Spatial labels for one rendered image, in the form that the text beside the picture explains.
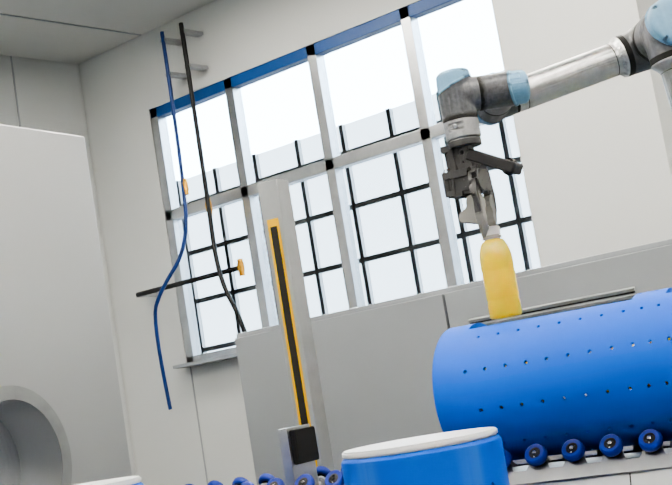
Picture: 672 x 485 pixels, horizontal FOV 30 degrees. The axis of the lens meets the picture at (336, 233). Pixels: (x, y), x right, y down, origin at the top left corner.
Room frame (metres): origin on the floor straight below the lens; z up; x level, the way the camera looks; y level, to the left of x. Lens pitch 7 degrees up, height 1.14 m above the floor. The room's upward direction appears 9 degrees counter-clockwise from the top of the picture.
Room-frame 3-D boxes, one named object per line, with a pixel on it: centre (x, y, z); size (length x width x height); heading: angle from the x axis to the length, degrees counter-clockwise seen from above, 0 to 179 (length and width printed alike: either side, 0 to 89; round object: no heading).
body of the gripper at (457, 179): (2.63, -0.30, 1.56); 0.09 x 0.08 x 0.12; 62
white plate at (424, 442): (2.24, -0.09, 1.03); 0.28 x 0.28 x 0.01
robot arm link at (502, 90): (2.65, -0.40, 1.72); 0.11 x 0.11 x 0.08; 4
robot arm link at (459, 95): (2.63, -0.30, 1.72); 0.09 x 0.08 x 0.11; 94
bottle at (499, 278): (2.62, -0.32, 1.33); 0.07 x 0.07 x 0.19
